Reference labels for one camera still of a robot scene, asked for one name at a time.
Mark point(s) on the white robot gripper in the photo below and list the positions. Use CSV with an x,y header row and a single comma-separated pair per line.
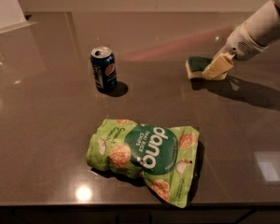
x,y
239,43

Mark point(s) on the blue Pepsi soda can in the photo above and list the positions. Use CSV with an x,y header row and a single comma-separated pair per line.
x,y
104,68

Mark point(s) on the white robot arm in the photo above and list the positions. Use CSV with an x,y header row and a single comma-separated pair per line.
x,y
264,24

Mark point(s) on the green and yellow sponge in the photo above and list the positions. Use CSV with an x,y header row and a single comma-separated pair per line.
x,y
196,65

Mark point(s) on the green Dang chips bag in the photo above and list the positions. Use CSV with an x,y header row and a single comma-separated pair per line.
x,y
163,157

